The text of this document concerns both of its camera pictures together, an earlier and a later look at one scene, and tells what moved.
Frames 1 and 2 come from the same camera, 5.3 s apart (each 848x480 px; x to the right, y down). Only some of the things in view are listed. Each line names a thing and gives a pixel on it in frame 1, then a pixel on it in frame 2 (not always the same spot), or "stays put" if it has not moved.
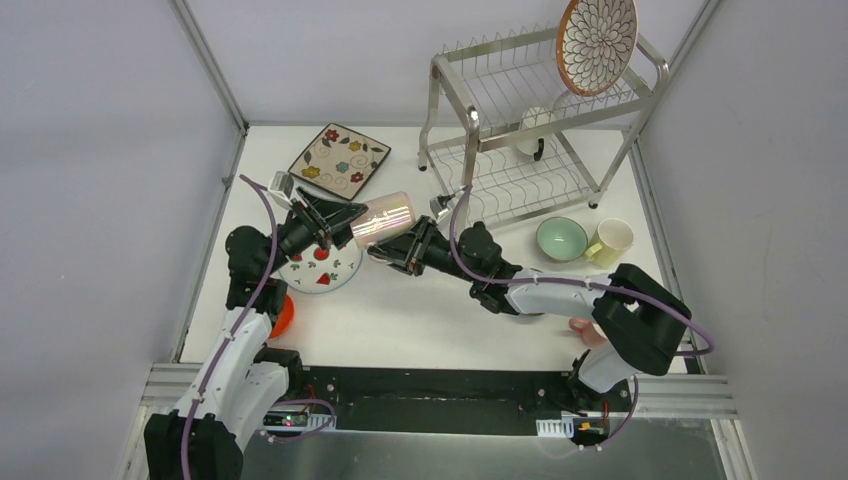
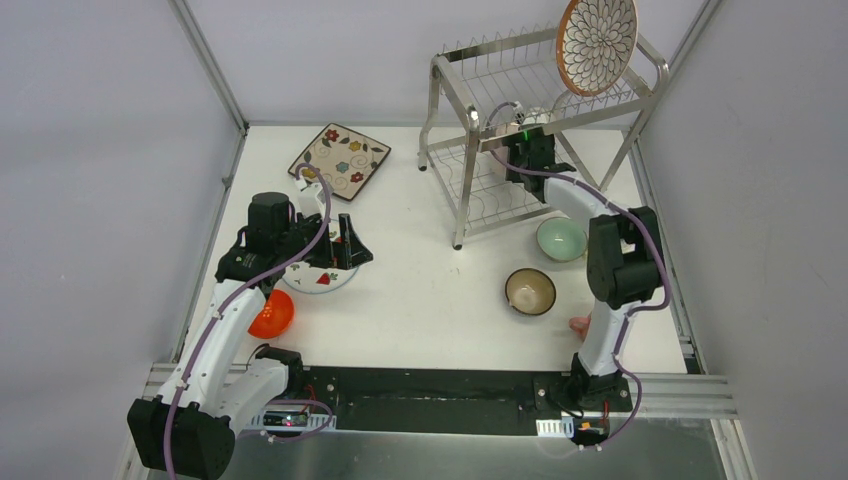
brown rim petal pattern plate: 595,44 stays put
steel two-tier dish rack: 506,137 stays put
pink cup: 588,329 stays put
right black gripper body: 435,251 -> 515,158
